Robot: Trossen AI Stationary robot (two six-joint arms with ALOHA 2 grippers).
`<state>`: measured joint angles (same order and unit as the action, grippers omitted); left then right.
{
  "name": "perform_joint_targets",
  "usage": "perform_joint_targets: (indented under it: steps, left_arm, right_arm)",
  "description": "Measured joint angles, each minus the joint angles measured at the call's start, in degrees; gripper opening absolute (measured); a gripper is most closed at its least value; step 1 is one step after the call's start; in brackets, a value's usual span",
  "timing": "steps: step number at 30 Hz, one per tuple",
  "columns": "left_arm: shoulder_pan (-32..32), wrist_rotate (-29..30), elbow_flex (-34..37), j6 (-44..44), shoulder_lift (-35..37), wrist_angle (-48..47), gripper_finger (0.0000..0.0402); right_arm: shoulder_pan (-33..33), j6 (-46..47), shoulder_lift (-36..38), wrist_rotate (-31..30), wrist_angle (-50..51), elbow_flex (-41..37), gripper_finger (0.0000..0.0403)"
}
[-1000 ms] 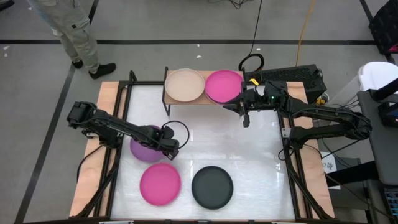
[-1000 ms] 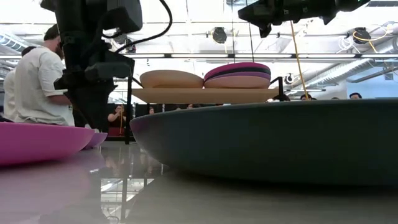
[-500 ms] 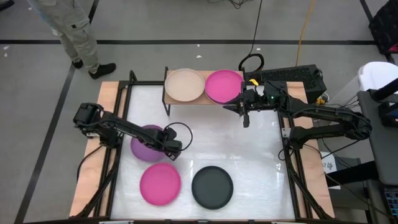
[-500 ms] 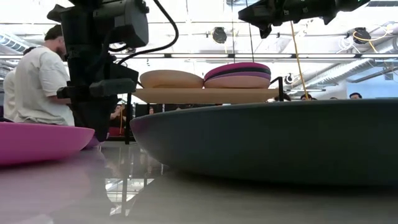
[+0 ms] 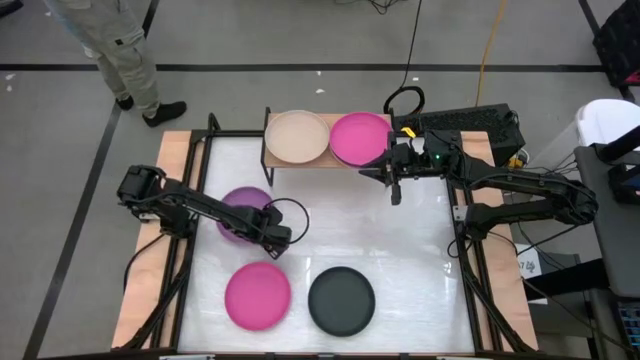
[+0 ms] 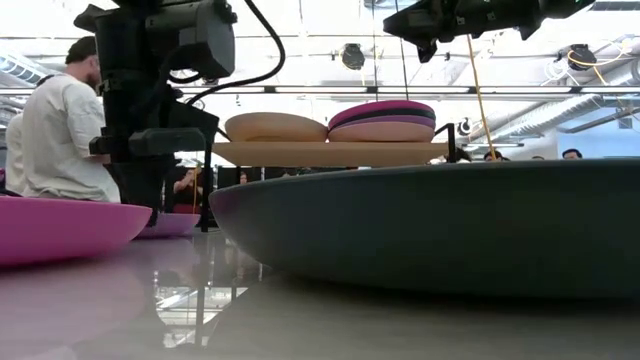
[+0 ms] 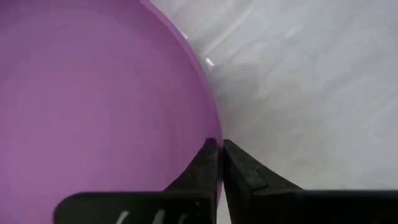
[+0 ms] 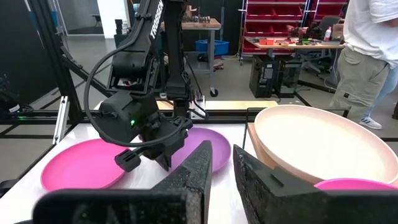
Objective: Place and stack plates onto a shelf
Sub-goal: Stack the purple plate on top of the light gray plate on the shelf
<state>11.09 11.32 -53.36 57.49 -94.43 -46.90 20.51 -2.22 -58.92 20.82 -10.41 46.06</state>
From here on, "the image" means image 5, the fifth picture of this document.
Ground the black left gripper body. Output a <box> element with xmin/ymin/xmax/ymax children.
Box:
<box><xmin>249</xmin><ymin>204</ymin><xmax>294</xmax><ymax>251</ymax></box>

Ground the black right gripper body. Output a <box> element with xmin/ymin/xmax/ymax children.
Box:
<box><xmin>384</xmin><ymin>142</ymin><xmax>429</xmax><ymax>185</ymax></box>

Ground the wooden shelf with black legs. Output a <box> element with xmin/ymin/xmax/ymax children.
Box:
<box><xmin>259</xmin><ymin>106</ymin><xmax>396</xmax><ymax>187</ymax></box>

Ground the pink plate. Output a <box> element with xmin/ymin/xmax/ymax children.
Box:
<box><xmin>224</xmin><ymin>260</ymin><xmax>292</xmax><ymax>332</ymax></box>
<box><xmin>328</xmin><ymin>111</ymin><xmax>393</xmax><ymax>168</ymax></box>

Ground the white round bin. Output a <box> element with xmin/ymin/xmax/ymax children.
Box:
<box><xmin>574</xmin><ymin>98</ymin><xmax>640</xmax><ymax>151</ymax></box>

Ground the white paper label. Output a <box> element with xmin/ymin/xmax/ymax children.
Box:
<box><xmin>516</xmin><ymin>243</ymin><xmax>544</xmax><ymax>277</ymax></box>

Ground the black crate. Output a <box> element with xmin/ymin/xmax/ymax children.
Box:
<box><xmin>592</xmin><ymin>0</ymin><xmax>640</xmax><ymax>101</ymax></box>

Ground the person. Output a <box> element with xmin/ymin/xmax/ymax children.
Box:
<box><xmin>42</xmin><ymin>0</ymin><xmax>188</xmax><ymax>128</ymax></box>

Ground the black plate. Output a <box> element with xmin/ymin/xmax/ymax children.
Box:
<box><xmin>307</xmin><ymin>265</ymin><xmax>377</xmax><ymax>338</ymax></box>

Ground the wooden base board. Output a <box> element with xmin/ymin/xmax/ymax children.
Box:
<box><xmin>110</xmin><ymin>129</ymin><xmax>540</xmax><ymax>354</ymax></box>

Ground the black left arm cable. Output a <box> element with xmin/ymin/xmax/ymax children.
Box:
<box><xmin>262</xmin><ymin>197</ymin><xmax>311</xmax><ymax>246</ymax></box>

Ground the black computer case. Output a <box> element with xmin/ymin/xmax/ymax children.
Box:
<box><xmin>391</xmin><ymin>103</ymin><xmax>527</xmax><ymax>168</ymax></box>

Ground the laptop keyboard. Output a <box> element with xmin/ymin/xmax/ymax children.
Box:
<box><xmin>615</xmin><ymin>298</ymin><xmax>640</xmax><ymax>354</ymax></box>

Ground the black aluminium table frame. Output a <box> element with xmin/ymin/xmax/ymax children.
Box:
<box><xmin>119</xmin><ymin>112</ymin><xmax>536</xmax><ymax>360</ymax></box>

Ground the black floor cable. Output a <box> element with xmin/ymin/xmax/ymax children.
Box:
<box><xmin>382</xmin><ymin>0</ymin><xmax>427</xmax><ymax>115</ymax></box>

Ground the peach plate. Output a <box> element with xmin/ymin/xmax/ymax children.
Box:
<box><xmin>264</xmin><ymin>109</ymin><xmax>331</xmax><ymax>165</ymax></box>

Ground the yellow cable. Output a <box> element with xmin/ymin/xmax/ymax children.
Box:
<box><xmin>473</xmin><ymin>0</ymin><xmax>510</xmax><ymax>107</ymax></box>

